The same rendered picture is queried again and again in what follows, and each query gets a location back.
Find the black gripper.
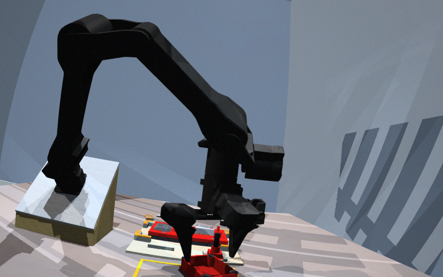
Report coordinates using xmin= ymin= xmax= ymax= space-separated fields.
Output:
xmin=160 ymin=174 xmax=265 ymax=263

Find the red joystick with black handle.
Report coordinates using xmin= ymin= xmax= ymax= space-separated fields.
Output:
xmin=207 ymin=233 xmax=223 ymax=259

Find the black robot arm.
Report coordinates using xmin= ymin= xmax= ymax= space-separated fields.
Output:
xmin=42 ymin=14 xmax=285 ymax=230

